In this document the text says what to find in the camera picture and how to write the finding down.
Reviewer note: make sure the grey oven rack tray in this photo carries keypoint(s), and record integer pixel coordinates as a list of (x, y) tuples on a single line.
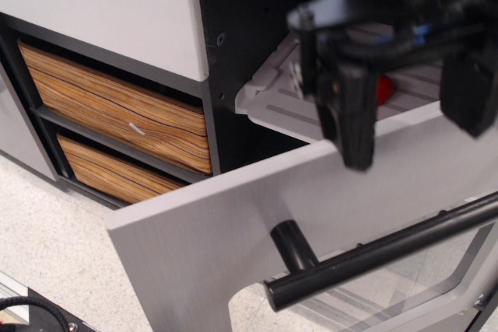
[(269, 99)]

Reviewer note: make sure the grey toy oven door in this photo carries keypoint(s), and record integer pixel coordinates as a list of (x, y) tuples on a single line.
[(188, 252)]

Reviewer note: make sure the wood-grain storage bin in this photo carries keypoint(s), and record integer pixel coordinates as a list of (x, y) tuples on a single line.
[(114, 175), (155, 124)]

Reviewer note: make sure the red toy strawberry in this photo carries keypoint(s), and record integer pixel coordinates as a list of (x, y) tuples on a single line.
[(385, 89)]

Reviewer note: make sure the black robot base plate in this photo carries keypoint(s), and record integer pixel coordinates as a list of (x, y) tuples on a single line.
[(44, 315)]

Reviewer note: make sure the upper wood-grain storage bin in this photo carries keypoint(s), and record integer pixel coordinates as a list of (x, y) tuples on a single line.
[(155, 124)]

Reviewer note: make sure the dark grey shelf frame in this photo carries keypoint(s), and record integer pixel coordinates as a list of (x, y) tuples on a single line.
[(51, 124)]

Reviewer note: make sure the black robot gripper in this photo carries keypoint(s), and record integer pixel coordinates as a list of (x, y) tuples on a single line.
[(345, 45)]

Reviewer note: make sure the lower wood-grain storage bin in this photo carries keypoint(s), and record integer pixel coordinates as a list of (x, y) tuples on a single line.
[(114, 175)]

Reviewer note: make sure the black oven door handle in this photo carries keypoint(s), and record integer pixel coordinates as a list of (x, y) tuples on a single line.
[(309, 276)]

